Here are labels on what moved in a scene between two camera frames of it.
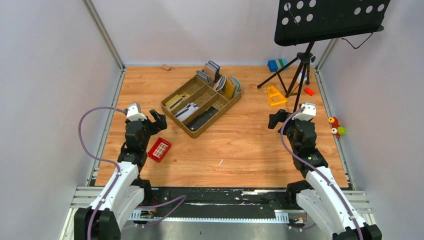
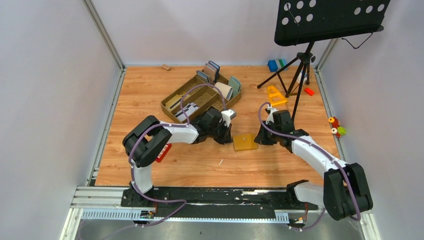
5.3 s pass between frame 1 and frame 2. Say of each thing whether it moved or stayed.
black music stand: stayed
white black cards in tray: stayed
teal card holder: stayed
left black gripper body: moved
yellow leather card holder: moved
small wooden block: stayed
